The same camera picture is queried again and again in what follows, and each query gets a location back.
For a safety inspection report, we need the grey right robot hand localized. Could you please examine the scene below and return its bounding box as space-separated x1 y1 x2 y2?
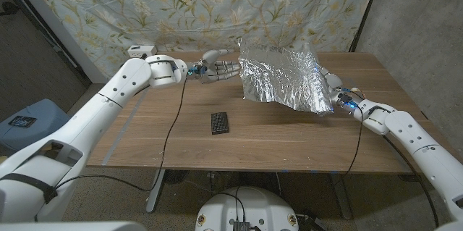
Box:
318 66 357 111

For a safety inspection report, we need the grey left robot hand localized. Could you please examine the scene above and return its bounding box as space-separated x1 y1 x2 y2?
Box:
187 49 242 85

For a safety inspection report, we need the aluminum foil roll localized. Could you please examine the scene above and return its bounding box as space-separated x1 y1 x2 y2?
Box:
237 37 334 117

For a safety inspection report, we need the black textured package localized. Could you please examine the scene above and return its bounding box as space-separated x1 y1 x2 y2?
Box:
211 112 230 135

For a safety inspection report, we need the floral printed backdrop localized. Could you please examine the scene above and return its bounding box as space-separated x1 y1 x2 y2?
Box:
21 0 383 80

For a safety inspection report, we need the white power strip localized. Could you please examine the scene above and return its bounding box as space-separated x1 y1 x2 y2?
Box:
127 45 158 59

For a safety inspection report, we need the black backdrop stand pole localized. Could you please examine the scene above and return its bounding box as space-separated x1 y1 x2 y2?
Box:
349 0 384 53

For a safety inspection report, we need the grey table leg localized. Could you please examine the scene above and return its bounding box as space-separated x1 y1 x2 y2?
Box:
146 169 167 214
328 172 352 220

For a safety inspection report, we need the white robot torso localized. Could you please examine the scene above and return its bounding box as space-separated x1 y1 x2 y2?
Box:
195 186 300 231

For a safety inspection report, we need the blue-grey plastic bin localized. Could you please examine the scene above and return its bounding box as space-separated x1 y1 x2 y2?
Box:
0 98 72 151

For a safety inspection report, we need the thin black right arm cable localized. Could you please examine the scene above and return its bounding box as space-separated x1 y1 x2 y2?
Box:
341 107 365 180

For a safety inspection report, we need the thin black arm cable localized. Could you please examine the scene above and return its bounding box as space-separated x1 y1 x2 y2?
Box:
148 77 189 192
341 107 365 180

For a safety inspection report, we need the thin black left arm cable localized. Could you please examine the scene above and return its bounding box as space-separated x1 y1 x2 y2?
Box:
148 77 189 192

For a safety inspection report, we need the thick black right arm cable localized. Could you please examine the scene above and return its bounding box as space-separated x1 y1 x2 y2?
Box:
383 135 441 228

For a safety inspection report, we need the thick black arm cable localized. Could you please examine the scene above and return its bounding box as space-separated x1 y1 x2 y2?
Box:
383 135 441 228
54 174 151 193

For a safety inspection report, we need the black torso cable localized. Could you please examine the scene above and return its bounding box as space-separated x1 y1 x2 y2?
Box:
216 186 247 223

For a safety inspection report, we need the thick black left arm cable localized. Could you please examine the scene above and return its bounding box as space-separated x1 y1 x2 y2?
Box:
54 174 151 193

